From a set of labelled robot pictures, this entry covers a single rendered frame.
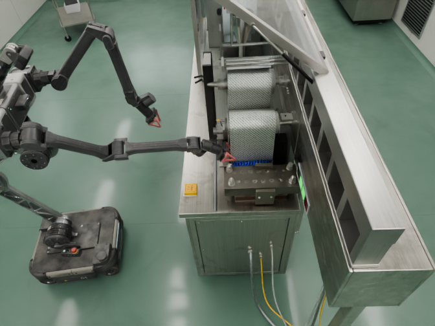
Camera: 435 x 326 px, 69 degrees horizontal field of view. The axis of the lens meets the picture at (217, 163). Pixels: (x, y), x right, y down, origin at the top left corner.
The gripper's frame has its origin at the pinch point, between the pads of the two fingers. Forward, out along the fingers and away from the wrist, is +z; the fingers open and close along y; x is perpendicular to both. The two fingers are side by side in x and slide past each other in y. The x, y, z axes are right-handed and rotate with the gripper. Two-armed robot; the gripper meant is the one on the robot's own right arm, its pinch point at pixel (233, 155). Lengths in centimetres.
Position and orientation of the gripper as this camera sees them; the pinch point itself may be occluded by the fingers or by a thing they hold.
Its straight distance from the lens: 177.0
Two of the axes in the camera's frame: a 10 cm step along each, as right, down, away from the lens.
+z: 8.8, 3.1, 3.6
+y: 0.2, 7.4, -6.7
